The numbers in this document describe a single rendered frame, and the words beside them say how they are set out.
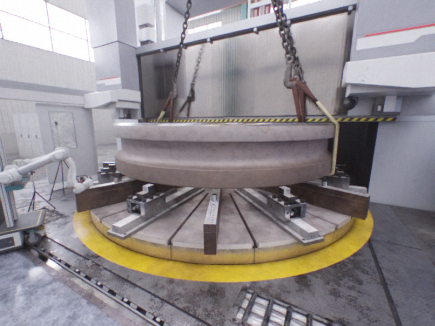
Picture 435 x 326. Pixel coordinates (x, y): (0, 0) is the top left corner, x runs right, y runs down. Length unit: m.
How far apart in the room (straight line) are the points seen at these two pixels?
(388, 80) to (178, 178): 3.09
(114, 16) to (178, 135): 4.67
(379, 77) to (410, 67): 0.31
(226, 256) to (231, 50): 5.14
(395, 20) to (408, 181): 3.14
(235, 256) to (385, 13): 3.93
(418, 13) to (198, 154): 3.50
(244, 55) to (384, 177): 4.40
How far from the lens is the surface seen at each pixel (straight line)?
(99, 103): 6.54
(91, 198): 4.06
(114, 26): 6.91
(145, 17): 8.37
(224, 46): 6.35
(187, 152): 2.99
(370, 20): 4.19
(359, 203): 3.81
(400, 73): 3.62
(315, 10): 5.76
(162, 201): 3.27
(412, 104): 4.64
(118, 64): 6.65
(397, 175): 5.73
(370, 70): 3.58
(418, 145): 5.70
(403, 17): 4.23
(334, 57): 5.56
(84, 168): 7.30
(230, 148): 2.89
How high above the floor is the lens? 1.76
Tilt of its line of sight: 11 degrees down
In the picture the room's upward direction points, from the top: straight up
